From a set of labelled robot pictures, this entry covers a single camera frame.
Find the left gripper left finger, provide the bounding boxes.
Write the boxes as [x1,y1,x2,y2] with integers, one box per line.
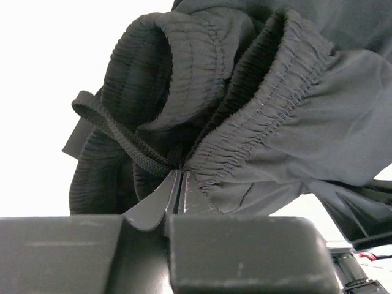
[1,171,181,293]

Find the black shorts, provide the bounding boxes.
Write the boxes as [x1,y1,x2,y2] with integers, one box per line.
[64,1,391,249]

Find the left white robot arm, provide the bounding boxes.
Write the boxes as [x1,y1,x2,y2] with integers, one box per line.
[1,170,385,293]

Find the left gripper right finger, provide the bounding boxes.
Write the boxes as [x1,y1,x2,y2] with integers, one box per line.
[168,173,340,293]

